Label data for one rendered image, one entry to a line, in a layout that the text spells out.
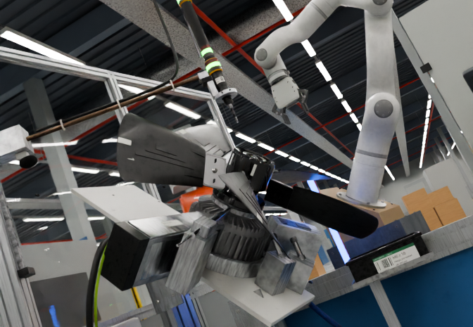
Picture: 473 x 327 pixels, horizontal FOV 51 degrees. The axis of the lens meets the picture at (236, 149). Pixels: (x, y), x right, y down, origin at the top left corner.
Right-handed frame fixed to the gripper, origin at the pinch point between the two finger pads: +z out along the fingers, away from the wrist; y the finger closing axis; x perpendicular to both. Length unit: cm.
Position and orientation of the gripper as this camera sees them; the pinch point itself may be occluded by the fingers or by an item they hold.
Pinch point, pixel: (296, 116)
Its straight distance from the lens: 191.8
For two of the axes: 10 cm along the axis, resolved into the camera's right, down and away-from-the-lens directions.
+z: 3.8, 8.9, -2.5
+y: -7.8, 4.5, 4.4
